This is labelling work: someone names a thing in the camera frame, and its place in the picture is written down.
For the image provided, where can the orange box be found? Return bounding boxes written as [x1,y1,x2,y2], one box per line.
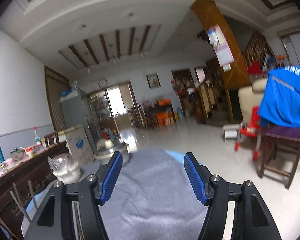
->
[156,112,169,126]

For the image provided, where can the white bowl with plastic wrap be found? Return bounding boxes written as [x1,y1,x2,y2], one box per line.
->
[48,153,81,185]

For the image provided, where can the white chest freezer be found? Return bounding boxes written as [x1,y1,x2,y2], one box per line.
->
[58,125,94,167]

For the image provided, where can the dark carved wooden sideboard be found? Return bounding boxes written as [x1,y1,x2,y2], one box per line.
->
[0,142,69,239]

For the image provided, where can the red white patterned bowl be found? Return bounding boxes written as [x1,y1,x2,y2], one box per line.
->
[24,146,38,158]

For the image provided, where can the dark wooden side table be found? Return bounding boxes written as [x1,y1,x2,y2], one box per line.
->
[140,99,177,129]

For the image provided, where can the framed wall picture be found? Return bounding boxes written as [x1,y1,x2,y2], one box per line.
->
[146,73,161,89]

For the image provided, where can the green lidded bowl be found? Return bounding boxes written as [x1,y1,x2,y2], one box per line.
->
[10,147,24,161]

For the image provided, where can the wall calendar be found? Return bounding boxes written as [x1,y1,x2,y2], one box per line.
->
[207,25,234,72]

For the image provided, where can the purple topped wooden stool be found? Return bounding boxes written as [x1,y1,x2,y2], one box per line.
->
[258,125,300,189]

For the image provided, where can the clear plastic water bottle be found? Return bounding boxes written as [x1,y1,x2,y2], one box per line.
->
[33,127,42,146]

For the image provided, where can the grey refrigerator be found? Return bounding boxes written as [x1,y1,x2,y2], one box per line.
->
[59,88,102,154]

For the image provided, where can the red plastic child chair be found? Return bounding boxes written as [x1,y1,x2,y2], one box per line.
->
[234,106,261,161]

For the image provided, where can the small white step stool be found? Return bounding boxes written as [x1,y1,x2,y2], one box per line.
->
[222,124,240,141]

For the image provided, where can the round wall clock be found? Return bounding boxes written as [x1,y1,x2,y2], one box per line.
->
[98,77,108,88]

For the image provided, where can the blue jacket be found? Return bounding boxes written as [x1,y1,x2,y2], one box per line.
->
[258,66,300,128]

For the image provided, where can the grey tablecloth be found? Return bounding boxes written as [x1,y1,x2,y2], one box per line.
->
[21,148,208,240]

